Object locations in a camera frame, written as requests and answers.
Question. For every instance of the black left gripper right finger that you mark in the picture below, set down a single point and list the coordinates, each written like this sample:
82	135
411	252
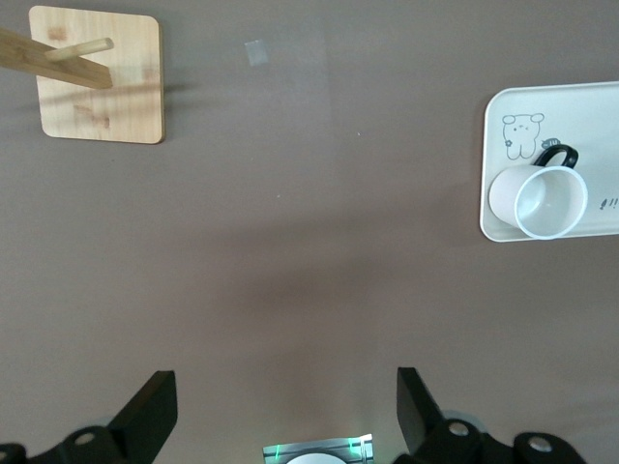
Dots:
416	420

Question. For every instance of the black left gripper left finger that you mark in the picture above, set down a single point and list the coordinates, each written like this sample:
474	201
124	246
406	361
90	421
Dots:
145	425

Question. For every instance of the wooden cup rack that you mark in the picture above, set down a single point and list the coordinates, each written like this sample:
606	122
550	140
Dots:
121	111

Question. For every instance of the cream tray with rabbit print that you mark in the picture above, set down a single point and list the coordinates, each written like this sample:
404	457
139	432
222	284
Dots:
580	121

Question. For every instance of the clear tape patch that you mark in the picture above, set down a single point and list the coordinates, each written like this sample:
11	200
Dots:
257	52

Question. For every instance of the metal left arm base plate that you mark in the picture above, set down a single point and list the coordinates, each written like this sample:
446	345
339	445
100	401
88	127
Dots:
358	447

